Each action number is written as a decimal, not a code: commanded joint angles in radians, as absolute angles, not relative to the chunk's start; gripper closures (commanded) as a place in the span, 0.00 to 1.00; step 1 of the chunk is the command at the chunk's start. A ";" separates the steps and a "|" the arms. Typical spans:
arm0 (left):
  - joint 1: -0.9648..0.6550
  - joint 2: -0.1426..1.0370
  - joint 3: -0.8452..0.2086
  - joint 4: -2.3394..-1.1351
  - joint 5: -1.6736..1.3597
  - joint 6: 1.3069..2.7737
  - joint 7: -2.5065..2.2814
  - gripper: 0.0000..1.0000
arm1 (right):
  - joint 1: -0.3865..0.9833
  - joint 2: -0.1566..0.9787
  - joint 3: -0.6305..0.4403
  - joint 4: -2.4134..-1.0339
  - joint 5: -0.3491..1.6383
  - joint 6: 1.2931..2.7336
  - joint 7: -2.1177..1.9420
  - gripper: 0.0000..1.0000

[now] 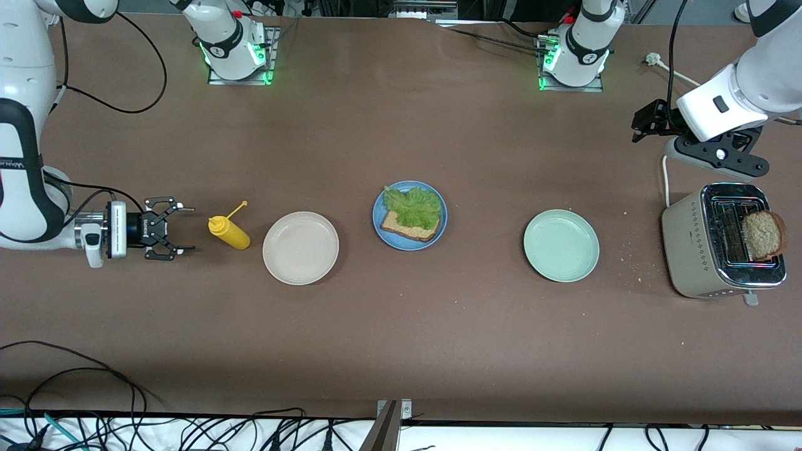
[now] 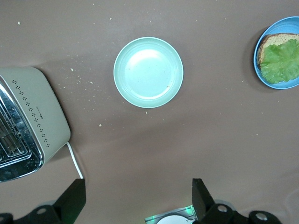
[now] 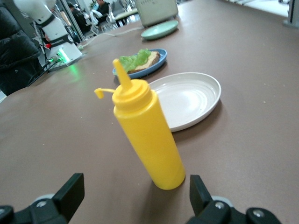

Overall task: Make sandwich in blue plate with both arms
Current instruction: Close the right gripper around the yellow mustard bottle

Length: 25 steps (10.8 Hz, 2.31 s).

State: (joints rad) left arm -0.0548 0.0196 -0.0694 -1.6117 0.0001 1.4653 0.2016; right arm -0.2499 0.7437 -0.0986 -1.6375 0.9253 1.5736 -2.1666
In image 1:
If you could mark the green lettuce leaf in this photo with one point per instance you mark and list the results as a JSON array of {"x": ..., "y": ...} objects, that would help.
[{"x": 416, "y": 205}]

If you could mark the yellow mustard squeeze bottle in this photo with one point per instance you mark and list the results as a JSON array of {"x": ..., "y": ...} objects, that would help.
[{"x": 230, "y": 233}]

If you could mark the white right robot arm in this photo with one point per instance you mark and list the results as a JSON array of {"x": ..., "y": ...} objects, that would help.
[{"x": 22, "y": 125}]

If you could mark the beige round plate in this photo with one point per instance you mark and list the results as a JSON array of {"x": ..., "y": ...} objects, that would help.
[{"x": 301, "y": 248}]

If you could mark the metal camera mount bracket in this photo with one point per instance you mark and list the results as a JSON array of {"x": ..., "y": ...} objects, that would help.
[{"x": 388, "y": 426}]

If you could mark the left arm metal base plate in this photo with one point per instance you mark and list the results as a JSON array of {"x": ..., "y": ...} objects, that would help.
[{"x": 595, "y": 86}]

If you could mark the brown bread slice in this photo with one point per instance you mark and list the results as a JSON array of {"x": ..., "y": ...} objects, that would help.
[
  {"x": 763, "y": 235},
  {"x": 401, "y": 227}
]

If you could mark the light green round plate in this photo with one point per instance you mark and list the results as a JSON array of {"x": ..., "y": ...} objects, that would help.
[{"x": 561, "y": 245}]

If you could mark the blue round plate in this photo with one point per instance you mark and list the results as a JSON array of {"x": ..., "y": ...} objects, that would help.
[{"x": 410, "y": 245}]

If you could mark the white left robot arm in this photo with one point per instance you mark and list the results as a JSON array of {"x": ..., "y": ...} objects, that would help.
[{"x": 583, "y": 50}]

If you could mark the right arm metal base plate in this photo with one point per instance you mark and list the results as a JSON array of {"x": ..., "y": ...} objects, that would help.
[{"x": 270, "y": 56}]

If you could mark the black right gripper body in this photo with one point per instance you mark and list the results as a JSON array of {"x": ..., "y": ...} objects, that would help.
[{"x": 135, "y": 228}]

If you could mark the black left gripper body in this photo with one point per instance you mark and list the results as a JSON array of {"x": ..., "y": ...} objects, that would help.
[{"x": 665, "y": 118}]

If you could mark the beige chrome toaster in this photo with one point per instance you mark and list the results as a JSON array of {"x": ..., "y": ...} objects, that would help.
[{"x": 689, "y": 250}]

